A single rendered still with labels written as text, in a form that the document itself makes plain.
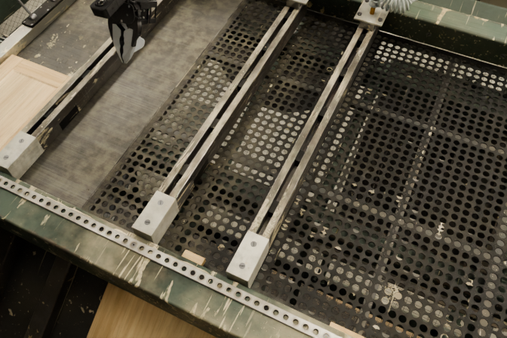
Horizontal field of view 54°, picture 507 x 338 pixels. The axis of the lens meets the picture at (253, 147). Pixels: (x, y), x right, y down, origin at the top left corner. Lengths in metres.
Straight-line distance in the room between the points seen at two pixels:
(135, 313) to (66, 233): 0.35
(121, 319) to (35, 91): 0.80
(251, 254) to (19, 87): 1.01
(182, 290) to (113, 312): 0.40
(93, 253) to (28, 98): 0.66
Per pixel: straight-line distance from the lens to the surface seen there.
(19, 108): 1.79
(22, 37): 2.01
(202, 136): 1.48
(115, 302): 1.62
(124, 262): 1.34
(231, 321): 1.25
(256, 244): 1.29
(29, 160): 1.63
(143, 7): 1.21
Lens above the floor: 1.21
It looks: 1 degrees up
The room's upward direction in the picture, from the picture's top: 21 degrees clockwise
